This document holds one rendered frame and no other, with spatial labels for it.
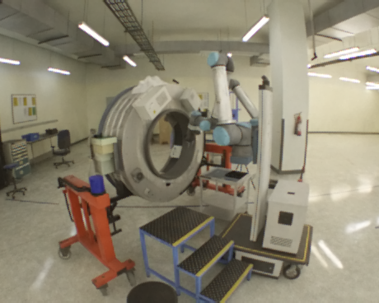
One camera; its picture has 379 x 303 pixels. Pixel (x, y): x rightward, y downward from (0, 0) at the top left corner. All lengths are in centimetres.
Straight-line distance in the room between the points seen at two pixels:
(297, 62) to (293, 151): 203
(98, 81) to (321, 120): 1302
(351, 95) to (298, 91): 1073
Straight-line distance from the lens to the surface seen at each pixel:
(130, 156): 218
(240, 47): 780
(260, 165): 192
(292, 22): 554
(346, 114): 1543
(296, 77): 523
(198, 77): 1152
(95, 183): 171
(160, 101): 218
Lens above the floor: 162
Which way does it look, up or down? 13 degrees down
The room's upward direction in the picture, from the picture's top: 1 degrees counter-clockwise
